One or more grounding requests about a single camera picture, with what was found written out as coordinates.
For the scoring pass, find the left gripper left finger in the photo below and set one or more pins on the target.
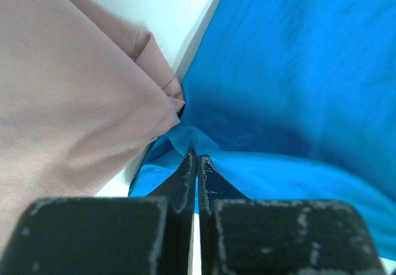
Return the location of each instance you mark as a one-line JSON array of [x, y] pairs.
[[180, 190]]

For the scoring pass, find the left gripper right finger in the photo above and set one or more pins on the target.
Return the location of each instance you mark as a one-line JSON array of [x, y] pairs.
[[211, 187]]

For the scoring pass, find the blue t shirt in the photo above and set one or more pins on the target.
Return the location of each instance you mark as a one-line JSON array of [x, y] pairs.
[[293, 99]]

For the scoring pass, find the folded pink t shirt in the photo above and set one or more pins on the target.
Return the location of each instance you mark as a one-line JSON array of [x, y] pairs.
[[83, 93]]

